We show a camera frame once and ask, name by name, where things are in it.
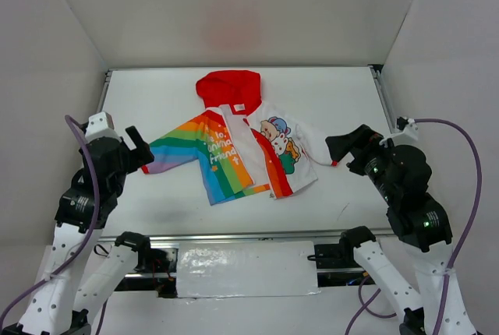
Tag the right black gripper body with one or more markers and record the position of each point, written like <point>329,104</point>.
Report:
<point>359,152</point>

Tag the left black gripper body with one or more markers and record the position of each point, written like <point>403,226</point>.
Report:
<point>127,156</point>

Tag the rainbow hooded kids jacket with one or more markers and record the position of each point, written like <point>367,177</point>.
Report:
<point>243,144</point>

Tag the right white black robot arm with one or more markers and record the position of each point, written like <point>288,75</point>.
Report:
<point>400,174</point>

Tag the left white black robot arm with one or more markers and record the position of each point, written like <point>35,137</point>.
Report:
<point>62,302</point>

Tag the white foil-taped panel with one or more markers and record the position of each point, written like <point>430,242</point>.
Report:
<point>246,269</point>

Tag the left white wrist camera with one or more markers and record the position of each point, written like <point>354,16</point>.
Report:
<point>100,125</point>

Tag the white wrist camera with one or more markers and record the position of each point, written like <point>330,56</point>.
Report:
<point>100,125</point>
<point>406,133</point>

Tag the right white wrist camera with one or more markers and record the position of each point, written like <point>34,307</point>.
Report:
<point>406,133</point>

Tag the aluminium table frame rail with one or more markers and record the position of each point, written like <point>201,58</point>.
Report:
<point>376,71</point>

